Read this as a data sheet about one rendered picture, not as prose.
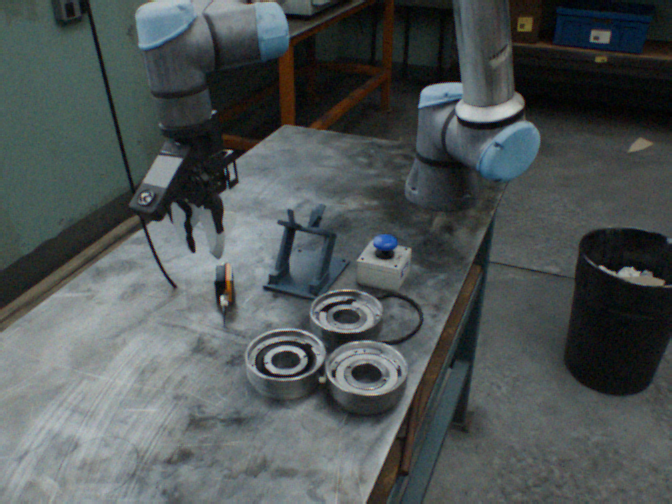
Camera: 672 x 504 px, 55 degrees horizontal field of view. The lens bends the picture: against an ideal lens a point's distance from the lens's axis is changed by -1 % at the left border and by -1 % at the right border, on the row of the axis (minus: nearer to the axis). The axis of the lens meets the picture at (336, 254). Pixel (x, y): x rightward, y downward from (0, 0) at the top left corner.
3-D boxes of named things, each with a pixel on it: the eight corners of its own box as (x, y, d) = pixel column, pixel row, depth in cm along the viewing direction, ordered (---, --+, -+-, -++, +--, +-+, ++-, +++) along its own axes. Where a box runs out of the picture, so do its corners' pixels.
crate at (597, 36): (646, 42, 399) (655, 5, 388) (643, 56, 370) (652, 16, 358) (560, 33, 418) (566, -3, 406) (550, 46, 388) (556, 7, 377)
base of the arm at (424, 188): (416, 174, 144) (419, 132, 139) (484, 186, 139) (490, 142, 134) (395, 203, 132) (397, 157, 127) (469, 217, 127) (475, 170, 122)
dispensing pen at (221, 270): (212, 314, 93) (215, 253, 107) (215, 337, 95) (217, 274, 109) (227, 313, 93) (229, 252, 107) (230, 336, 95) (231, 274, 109)
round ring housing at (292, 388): (282, 416, 82) (281, 392, 79) (231, 376, 88) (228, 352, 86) (341, 376, 88) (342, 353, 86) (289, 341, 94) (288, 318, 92)
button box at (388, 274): (397, 293, 105) (399, 267, 102) (356, 283, 107) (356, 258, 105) (412, 268, 111) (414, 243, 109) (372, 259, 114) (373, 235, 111)
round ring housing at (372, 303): (376, 359, 91) (377, 336, 89) (302, 350, 93) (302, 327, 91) (386, 315, 100) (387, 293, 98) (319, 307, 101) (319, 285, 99)
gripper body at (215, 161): (241, 187, 98) (229, 110, 92) (207, 213, 92) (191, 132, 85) (200, 180, 101) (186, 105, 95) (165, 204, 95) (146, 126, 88)
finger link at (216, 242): (251, 244, 101) (233, 189, 97) (229, 263, 96) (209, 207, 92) (235, 243, 102) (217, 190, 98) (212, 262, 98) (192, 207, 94)
